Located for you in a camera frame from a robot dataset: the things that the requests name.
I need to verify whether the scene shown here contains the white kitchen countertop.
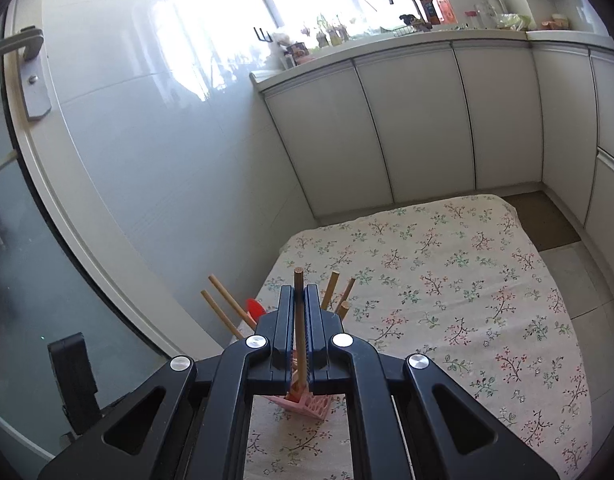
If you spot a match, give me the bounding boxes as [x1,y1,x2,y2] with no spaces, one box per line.
[250,26,614,92]

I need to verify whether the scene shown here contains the green cabbage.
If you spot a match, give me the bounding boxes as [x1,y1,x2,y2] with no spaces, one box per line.
[496,12,534,31]

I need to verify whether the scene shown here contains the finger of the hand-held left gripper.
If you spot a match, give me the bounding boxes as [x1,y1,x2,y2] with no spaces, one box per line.
[48,332,102,436]

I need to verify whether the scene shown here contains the floral tablecloth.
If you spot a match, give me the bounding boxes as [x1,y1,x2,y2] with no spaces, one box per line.
[244,194,592,480]

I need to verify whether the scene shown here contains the red spoon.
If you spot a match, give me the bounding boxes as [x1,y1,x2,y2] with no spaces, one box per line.
[244,297,266,325]

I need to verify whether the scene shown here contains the brown floor mat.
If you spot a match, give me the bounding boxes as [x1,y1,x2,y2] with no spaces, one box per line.
[506,190,582,252]

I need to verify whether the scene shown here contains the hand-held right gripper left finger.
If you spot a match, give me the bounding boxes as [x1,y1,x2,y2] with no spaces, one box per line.
[37,285,300,480]

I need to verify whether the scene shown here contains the pink plastic basket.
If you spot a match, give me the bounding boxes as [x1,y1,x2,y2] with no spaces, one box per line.
[261,391,334,422]

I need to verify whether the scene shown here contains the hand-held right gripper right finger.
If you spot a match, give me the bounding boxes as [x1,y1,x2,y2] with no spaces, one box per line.
[304,285,560,480]

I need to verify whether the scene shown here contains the metal door handle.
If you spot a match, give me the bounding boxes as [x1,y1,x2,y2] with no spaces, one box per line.
[0,26,54,122]

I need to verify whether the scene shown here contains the glass sliding door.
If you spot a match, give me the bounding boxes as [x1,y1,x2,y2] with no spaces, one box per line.
[0,10,198,461]

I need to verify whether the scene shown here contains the white cabinet door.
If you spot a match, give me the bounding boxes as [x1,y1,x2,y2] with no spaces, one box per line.
[531,44,598,222]
[263,59,394,222]
[586,54,614,261]
[453,41,544,189]
[353,45,476,206]

